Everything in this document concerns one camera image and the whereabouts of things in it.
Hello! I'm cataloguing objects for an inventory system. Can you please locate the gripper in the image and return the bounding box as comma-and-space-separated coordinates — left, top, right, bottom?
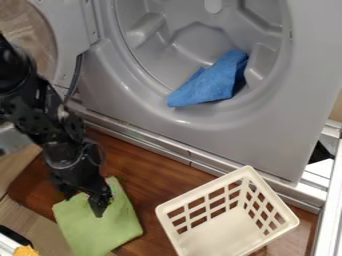
40, 139, 115, 219

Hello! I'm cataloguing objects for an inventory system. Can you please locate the green cloth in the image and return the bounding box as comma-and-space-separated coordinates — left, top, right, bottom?
50, 175, 145, 256

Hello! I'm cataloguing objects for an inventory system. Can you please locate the blue cloth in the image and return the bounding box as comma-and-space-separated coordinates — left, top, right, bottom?
165, 49, 252, 109

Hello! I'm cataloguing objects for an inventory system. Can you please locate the cardboard box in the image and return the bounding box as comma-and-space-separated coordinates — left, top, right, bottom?
0, 195, 77, 256

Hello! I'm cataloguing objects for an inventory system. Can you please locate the white plastic basket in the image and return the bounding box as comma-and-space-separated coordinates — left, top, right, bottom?
153, 165, 302, 256

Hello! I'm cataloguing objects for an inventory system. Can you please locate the washing machine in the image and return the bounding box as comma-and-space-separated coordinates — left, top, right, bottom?
0, 0, 342, 184

